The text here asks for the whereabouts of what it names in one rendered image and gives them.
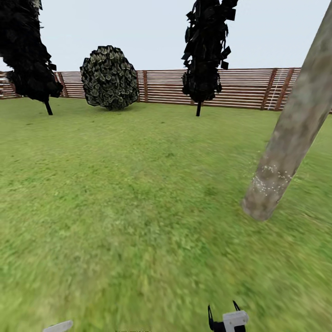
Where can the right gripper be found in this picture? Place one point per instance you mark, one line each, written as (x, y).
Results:
(220, 326)

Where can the bush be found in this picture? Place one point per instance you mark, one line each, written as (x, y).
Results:
(109, 80)

